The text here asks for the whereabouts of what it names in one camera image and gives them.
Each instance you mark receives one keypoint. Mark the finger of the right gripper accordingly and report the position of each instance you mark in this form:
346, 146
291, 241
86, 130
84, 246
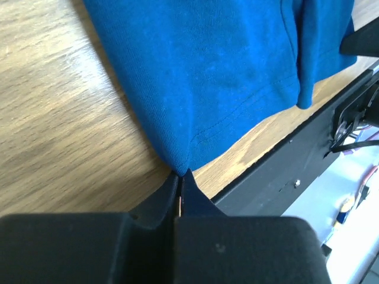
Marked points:
363, 42

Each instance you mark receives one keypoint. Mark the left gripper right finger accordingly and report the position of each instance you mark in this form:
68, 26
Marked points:
194, 203

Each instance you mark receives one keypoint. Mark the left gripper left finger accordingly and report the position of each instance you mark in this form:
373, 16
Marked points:
152, 212

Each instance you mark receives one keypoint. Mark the dark blue t shirt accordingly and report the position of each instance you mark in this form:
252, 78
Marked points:
200, 74

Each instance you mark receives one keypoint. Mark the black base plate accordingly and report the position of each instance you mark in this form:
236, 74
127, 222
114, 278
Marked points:
278, 178

